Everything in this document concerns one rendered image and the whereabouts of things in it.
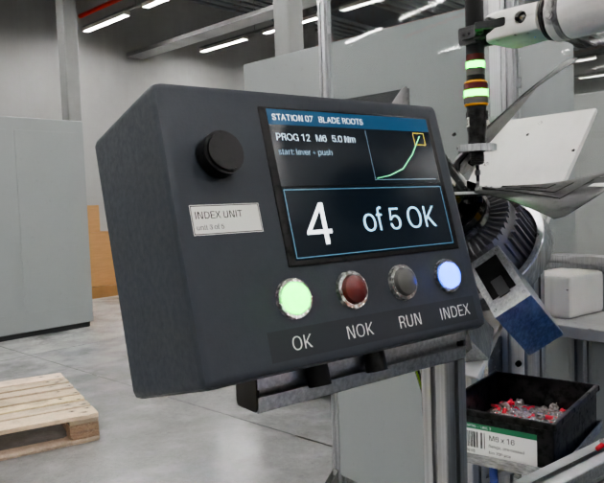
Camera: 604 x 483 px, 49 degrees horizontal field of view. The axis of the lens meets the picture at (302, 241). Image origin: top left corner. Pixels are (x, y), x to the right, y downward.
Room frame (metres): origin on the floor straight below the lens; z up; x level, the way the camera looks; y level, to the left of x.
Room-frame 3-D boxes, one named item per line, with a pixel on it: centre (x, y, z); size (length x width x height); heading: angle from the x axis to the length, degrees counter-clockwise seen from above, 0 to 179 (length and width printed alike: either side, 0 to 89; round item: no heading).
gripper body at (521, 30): (1.14, -0.40, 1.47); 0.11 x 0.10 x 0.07; 38
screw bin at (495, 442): (0.97, -0.32, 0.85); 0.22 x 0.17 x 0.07; 142
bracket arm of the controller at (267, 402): (0.55, -0.05, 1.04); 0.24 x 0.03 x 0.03; 128
